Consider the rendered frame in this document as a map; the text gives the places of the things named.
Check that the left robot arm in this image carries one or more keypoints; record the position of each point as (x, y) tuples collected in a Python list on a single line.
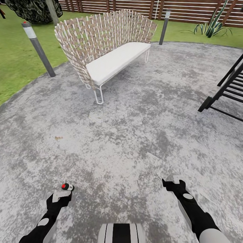
[(46, 227)]

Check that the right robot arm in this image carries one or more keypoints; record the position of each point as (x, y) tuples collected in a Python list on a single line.
[(201, 223)]

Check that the bush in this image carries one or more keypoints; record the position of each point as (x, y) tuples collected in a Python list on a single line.
[(34, 11), (214, 26)]

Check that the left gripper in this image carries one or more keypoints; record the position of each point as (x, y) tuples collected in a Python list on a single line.
[(62, 202)]

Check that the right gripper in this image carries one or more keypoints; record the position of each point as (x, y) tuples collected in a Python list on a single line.
[(170, 186)]

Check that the robot trunk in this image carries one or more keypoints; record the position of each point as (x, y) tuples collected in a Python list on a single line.
[(121, 233)]

